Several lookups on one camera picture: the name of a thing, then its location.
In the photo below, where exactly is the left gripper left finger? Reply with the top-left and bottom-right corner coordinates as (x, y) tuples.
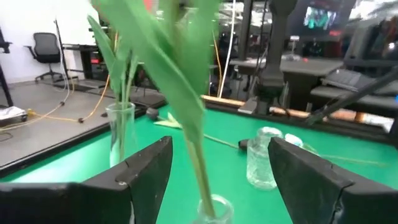
(0, 136), (174, 224)

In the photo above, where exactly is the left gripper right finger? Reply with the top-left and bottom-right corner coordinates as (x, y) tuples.
(267, 136), (398, 224)

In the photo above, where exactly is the light blue artificial tulip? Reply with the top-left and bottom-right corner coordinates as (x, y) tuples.
(90, 0), (217, 218)
(284, 133), (321, 156)

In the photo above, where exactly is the ribbed clear glass vase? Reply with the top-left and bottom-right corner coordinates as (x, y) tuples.
(192, 194), (234, 224)

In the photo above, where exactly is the red artificial tulip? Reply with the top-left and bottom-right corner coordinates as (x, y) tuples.
(86, 14), (131, 162)
(114, 30), (131, 159)
(123, 0), (157, 156)

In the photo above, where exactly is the slim clear glass vase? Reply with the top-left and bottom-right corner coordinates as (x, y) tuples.
(105, 101), (137, 169)

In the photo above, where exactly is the diamond-pattern clear glass vase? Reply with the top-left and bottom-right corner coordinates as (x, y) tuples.
(246, 126), (283, 190)

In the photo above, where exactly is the green table mat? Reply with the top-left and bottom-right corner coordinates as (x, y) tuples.
(0, 104), (398, 224)

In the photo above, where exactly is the gray hard case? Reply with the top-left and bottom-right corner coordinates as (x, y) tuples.
(310, 67), (398, 105)

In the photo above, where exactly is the white flat device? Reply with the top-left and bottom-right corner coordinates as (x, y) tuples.
(0, 105), (27, 124)

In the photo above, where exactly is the black desk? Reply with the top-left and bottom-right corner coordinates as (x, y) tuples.
(55, 18), (109, 82)

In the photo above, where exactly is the black office chair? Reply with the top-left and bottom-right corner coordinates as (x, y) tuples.
(24, 32), (65, 83)

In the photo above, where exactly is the screen with colourful picture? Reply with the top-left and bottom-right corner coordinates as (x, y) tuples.
(303, 5), (338, 31)

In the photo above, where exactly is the orange-yellow extension cord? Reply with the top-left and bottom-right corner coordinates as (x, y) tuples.
(0, 74), (111, 131)

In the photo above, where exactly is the black diagonal frame strut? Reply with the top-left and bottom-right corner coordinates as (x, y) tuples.
(306, 67), (398, 125)

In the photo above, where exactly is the yellow cable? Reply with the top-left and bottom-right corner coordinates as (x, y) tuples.
(213, 30), (224, 97)

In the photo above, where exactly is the white cable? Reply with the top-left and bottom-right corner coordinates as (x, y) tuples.
(217, 0), (237, 99)

